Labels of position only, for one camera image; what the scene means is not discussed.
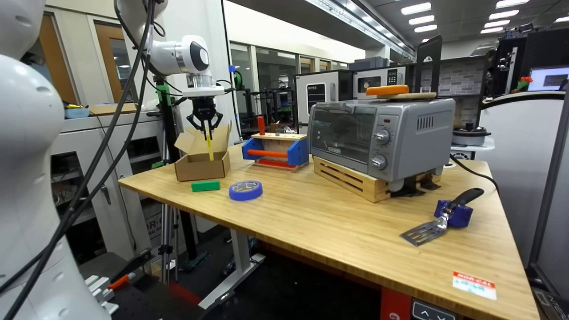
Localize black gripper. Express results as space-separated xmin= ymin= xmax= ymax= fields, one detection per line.
xmin=186 ymin=97 xmax=222 ymax=141

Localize white yellow small book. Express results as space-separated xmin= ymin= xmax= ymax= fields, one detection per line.
xmin=204 ymin=136 xmax=215 ymax=163

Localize blue masking tape roll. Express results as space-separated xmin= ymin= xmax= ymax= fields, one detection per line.
xmin=227 ymin=180 xmax=263 ymax=202

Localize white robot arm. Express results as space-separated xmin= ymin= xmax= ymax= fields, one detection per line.
xmin=0 ymin=0 xmax=108 ymax=320

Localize open cardboard box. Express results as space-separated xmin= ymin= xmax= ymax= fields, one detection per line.
xmin=174 ymin=125 xmax=231 ymax=182

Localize green block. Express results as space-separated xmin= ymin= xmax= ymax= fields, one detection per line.
xmin=190 ymin=180 xmax=220 ymax=193

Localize blue orange wooden toy bench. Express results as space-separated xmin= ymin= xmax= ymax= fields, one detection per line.
xmin=241 ymin=116 xmax=309 ymax=171

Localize wooden slatted crate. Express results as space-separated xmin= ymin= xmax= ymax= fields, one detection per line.
xmin=312 ymin=157 xmax=441 ymax=203

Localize orange item on oven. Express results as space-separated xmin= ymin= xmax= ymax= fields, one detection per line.
xmin=366 ymin=86 xmax=408 ymax=99

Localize silver toaster oven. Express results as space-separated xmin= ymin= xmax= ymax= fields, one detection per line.
xmin=307 ymin=99 xmax=455 ymax=184

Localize black bookend stand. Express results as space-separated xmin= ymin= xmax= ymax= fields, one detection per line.
xmin=414 ymin=36 xmax=442 ymax=93

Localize red white warning sticker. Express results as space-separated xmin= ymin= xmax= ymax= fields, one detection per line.
xmin=451 ymin=273 xmax=497 ymax=301

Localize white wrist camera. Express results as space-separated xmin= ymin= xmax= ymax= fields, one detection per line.
xmin=177 ymin=86 xmax=227 ymax=100

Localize blue handled scraper tool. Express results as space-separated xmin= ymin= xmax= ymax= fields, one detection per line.
xmin=401 ymin=189 xmax=483 ymax=246

